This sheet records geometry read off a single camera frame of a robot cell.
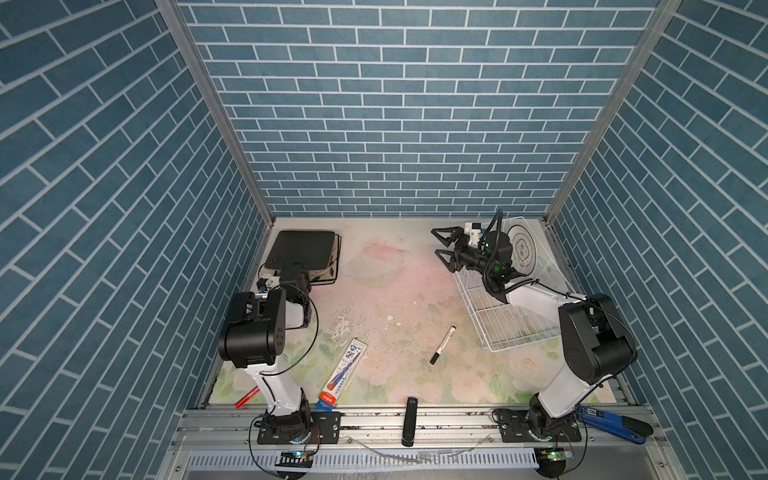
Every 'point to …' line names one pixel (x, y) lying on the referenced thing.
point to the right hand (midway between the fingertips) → (432, 238)
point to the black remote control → (410, 422)
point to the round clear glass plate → (524, 249)
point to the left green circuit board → (295, 459)
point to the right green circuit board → (558, 454)
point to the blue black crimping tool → (632, 429)
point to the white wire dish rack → (502, 326)
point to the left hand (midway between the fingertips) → (301, 254)
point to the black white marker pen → (443, 345)
